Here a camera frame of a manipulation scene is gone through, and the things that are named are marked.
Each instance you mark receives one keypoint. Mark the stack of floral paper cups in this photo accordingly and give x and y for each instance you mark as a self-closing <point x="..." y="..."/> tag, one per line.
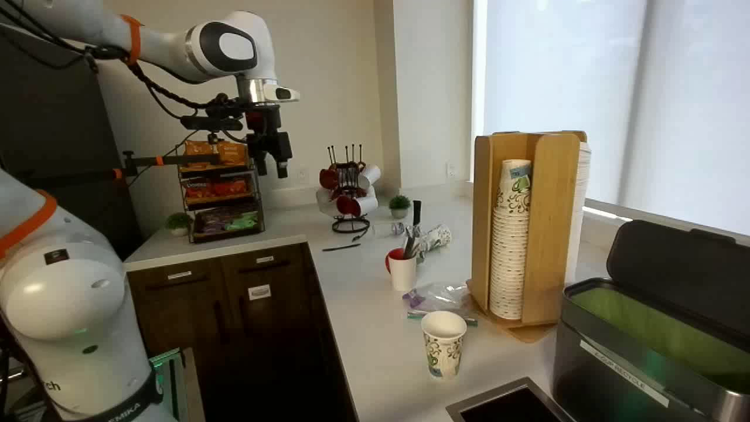
<point x="510" y="249"/>

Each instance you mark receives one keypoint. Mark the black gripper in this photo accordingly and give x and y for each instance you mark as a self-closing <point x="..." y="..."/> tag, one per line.
<point x="273" y="132"/>

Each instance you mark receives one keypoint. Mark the black tongs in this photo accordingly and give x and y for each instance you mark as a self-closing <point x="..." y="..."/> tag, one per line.
<point x="416" y="214"/>

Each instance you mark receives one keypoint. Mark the clear plastic wrapper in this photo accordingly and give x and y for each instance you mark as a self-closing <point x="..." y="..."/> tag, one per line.
<point x="445" y="296"/>

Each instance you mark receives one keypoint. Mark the white cabinet label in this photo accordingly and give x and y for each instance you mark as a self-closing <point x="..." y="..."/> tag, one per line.
<point x="259" y="292"/>

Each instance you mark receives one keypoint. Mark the wooden cup dispenser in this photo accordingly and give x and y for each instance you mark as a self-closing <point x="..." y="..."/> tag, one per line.
<point x="552" y="235"/>

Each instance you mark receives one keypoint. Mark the white roller window blind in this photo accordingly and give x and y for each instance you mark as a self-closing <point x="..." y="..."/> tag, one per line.
<point x="694" y="109"/>
<point x="563" y="93"/>

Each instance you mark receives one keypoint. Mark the small dark utensil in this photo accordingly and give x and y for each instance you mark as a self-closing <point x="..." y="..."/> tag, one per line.
<point x="340" y="247"/>

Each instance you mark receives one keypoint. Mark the dark wood cabinet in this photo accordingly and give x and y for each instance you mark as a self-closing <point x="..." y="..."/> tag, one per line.
<point x="235" y="336"/>

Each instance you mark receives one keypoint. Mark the green bin liner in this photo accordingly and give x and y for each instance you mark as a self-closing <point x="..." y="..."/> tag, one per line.
<point x="665" y="328"/>

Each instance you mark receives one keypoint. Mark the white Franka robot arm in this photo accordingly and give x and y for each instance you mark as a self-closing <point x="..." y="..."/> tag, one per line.
<point x="62" y="296"/>

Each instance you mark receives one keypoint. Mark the stirrer sticks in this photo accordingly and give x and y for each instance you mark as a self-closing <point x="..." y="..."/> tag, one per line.
<point x="407" y="240"/>

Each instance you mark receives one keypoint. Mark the black camera stand rod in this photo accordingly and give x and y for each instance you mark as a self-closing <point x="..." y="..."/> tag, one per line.
<point x="143" y="161"/>

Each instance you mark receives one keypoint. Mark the black mug tree stand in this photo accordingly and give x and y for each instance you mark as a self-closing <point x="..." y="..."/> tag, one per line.
<point x="353" y="226"/>

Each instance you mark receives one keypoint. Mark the robot mounting base frame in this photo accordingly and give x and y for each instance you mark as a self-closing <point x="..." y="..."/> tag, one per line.
<point x="168" y="382"/>

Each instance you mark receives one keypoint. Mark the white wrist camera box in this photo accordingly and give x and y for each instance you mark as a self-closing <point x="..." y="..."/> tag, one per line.
<point x="277" y="93"/>

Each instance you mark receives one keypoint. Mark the purple packet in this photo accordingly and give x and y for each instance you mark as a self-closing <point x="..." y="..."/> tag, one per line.
<point x="413" y="297"/>

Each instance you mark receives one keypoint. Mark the black panel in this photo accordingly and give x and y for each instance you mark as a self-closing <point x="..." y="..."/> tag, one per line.
<point x="55" y="132"/>

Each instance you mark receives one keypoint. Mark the black stereo camera bar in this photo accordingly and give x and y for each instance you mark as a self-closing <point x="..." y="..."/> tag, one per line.
<point x="206" y="122"/>

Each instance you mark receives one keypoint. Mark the small potted green plant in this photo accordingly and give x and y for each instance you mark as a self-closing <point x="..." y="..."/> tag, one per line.
<point x="178" y="222"/>
<point x="399" y="205"/>

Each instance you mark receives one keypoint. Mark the steel trash bin black lid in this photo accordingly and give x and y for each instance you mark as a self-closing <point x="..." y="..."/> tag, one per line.
<point x="611" y="365"/>

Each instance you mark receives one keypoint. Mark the black counter sink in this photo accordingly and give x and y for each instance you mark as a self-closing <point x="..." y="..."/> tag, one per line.
<point x="506" y="405"/>

